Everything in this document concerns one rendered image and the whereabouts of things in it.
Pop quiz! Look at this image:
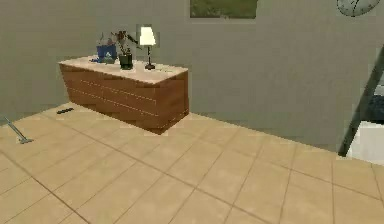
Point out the house plant in black pot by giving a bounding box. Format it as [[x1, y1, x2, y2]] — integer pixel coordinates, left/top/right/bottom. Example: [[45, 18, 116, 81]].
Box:
[[110, 30, 142, 71]]

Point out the white shade table lamp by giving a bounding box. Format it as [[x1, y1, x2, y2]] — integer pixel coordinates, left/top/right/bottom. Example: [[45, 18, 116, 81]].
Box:
[[138, 26, 157, 71]]

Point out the brown wooden chest of drawers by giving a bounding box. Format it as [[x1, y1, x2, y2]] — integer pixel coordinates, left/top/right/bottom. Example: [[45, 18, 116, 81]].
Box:
[[58, 55, 190, 136]]

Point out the green framed wall picture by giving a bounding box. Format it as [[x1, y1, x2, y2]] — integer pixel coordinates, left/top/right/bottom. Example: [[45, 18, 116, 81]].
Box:
[[189, 0, 259, 20]]

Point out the grey floor stand leg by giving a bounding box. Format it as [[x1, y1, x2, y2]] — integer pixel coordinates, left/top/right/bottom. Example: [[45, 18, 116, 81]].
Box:
[[3, 116, 34, 145]]

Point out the round grey wall clock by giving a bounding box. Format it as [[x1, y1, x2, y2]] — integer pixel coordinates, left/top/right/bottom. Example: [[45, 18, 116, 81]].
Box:
[[335, 0, 381, 18]]

